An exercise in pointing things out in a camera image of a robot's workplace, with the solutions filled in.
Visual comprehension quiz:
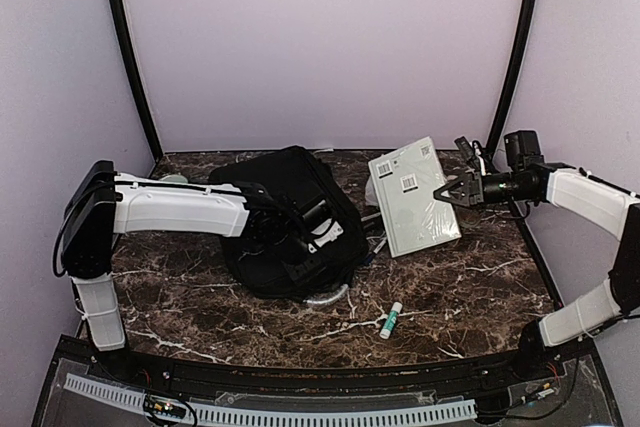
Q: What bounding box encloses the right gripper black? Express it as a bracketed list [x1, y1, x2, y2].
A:
[436, 169, 532, 210]

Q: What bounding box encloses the black student backpack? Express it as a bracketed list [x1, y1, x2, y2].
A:
[208, 146, 369, 302]

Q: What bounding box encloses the grey shrink-wrapped notebook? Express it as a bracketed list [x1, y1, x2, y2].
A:
[368, 137, 461, 258]

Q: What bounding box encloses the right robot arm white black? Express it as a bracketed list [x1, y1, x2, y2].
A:
[433, 130, 639, 381]

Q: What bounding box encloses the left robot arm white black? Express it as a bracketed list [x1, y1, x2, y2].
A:
[52, 160, 345, 383]

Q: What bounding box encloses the white tissue paper bag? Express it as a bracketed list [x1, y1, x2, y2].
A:
[365, 176, 379, 207]

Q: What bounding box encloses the white green pen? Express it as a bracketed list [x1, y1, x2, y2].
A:
[368, 236, 387, 260]

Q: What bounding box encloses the green white glue stick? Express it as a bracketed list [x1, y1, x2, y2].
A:
[379, 302, 403, 340]

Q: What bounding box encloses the pale green ceramic bowl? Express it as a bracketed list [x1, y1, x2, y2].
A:
[161, 174, 188, 184]

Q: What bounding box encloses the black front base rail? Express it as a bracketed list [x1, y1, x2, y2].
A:
[54, 331, 596, 401]

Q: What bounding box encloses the white slotted cable duct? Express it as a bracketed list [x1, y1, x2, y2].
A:
[63, 374, 478, 426]

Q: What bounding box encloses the right black frame post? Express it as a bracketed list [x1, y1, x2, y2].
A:
[485, 0, 536, 159]

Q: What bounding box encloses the black frame post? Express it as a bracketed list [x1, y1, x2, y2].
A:
[485, 0, 536, 159]
[108, 0, 164, 163]

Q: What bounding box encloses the left black frame post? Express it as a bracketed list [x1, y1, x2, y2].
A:
[108, 0, 164, 163]

